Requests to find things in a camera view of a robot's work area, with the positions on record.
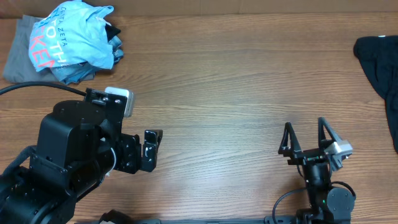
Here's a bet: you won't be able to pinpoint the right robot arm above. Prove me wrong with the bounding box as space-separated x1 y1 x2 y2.
272 117 356 224

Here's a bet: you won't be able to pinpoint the light blue printed t-shirt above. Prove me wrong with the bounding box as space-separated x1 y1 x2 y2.
29 1 114 72

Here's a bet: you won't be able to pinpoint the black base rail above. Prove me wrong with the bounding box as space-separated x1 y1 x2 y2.
74 210 351 224

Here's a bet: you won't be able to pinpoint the black garment at right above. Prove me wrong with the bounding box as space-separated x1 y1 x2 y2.
353 35 397 149

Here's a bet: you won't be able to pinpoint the grey folded garment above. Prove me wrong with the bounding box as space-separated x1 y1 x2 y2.
3 15 58 83

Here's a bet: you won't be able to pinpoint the black folded garment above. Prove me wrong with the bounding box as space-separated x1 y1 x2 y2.
105 24 121 42

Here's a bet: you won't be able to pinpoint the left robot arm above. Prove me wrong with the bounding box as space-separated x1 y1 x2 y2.
1 88 163 223

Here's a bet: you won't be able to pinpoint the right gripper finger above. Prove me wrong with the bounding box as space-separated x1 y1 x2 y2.
278 122 302 156
318 117 342 149

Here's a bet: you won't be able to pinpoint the folded blue denim jeans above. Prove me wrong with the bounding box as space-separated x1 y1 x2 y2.
50 35 124 85

